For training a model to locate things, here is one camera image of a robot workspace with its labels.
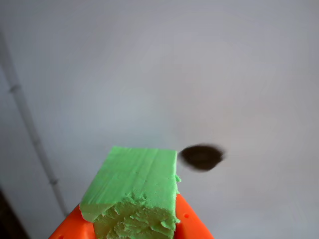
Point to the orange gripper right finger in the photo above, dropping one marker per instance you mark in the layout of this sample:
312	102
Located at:
189	219

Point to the white paper sheet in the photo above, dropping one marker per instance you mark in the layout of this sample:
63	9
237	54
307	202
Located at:
174	74

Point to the green foam block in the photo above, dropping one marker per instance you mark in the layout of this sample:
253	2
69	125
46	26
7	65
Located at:
134	189

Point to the black dot mark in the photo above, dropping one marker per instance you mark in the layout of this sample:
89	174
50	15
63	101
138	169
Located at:
202	158

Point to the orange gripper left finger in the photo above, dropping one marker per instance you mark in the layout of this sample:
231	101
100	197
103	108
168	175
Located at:
72	227

